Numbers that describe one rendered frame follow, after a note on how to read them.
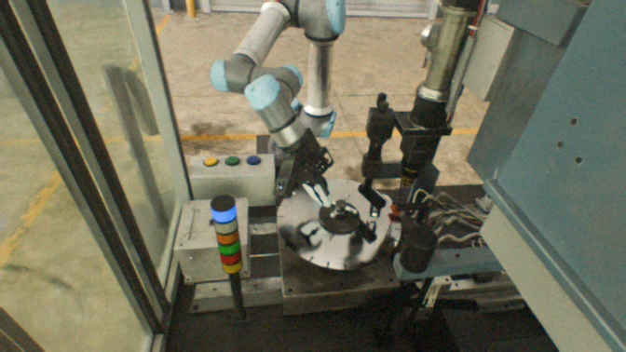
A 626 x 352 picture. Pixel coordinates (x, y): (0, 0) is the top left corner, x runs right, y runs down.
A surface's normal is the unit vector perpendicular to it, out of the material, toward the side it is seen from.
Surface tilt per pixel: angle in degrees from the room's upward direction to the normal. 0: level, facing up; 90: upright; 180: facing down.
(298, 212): 0
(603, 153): 90
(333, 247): 0
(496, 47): 90
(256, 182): 90
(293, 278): 0
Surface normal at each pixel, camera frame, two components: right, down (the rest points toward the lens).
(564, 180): -0.99, 0.04
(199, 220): 0.07, -0.77
